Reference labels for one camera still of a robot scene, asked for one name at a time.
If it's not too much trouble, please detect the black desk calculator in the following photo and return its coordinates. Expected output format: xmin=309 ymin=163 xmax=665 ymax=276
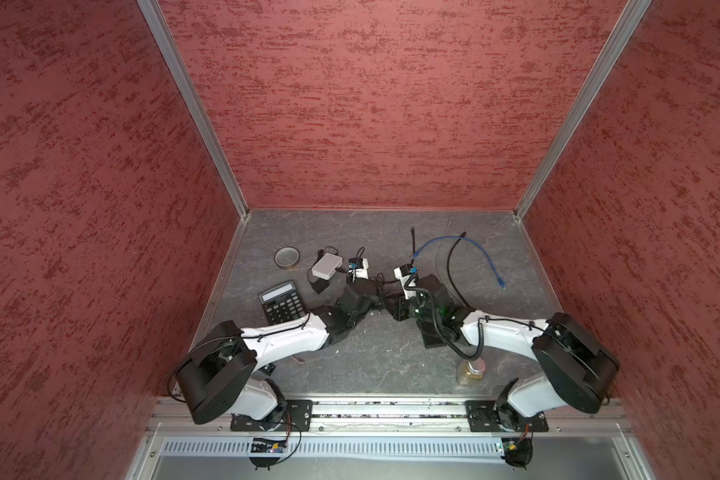
xmin=258 ymin=281 xmax=307 ymax=325

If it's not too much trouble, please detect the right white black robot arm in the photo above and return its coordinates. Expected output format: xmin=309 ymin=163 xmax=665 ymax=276
xmin=384 ymin=269 xmax=620 ymax=432

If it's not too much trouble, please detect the white slotted cable duct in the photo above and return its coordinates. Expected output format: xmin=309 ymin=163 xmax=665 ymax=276
xmin=160 ymin=436 xmax=504 ymax=463

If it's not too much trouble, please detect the amber glass jar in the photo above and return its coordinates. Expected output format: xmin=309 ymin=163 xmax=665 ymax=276
xmin=456 ymin=358 xmax=486 ymax=386

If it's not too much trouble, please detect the aluminium front rail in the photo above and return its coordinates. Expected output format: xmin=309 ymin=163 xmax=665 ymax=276
xmin=146 ymin=393 xmax=632 ymax=437

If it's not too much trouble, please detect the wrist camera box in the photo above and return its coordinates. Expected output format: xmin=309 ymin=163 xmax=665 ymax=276
xmin=347 ymin=257 xmax=369 ymax=283
xmin=393 ymin=263 xmax=418 ymax=300

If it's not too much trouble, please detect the metal frame post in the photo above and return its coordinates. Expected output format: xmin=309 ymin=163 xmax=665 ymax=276
xmin=514 ymin=0 xmax=652 ymax=223
xmin=137 ymin=0 xmax=250 ymax=221

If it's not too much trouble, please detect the blue ethernet cable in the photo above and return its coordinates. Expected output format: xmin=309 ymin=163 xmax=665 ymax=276
xmin=411 ymin=235 xmax=509 ymax=292

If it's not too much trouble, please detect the black cable with plug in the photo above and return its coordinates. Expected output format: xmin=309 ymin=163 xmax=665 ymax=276
xmin=409 ymin=226 xmax=475 ymax=311

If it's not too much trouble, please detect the brown tape roll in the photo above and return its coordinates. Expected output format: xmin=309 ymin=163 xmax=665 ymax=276
xmin=274 ymin=246 xmax=301 ymax=269

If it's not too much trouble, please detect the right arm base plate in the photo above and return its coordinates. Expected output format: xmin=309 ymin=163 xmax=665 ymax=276
xmin=464 ymin=400 xmax=549 ymax=434

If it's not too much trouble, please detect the white network switch box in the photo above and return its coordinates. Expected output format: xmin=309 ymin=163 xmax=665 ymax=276
xmin=310 ymin=253 xmax=343 ymax=281

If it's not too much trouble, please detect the black power adapter with cable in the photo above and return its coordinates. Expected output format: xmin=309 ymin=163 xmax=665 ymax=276
xmin=307 ymin=246 xmax=388 ymax=294

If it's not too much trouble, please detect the left metal frame post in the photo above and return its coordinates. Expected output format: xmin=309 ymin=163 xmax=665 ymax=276
xmin=137 ymin=0 xmax=250 ymax=221

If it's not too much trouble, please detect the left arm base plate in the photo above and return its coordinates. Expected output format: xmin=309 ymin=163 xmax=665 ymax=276
xmin=230 ymin=400 xmax=313 ymax=433

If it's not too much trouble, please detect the black ribbed network switch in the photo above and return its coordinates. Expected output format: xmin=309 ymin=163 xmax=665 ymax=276
xmin=418 ymin=323 xmax=446 ymax=349

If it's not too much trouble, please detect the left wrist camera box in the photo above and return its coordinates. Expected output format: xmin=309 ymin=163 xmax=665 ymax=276
xmin=347 ymin=257 xmax=369 ymax=283

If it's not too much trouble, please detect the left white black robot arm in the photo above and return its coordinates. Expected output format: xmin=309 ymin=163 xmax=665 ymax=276
xmin=169 ymin=279 xmax=381 ymax=430

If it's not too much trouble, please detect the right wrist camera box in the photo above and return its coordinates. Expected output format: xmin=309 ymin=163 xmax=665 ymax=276
xmin=393 ymin=263 xmax=418 ymax=300

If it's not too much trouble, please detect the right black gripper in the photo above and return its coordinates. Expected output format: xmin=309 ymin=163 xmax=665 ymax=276
xmin=383 ymin=291 xmax=441 ymax=323

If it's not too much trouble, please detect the right metal frame post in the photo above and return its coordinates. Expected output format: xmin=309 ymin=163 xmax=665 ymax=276
xmin=514 ymin=0 xmax=652 ymax=223

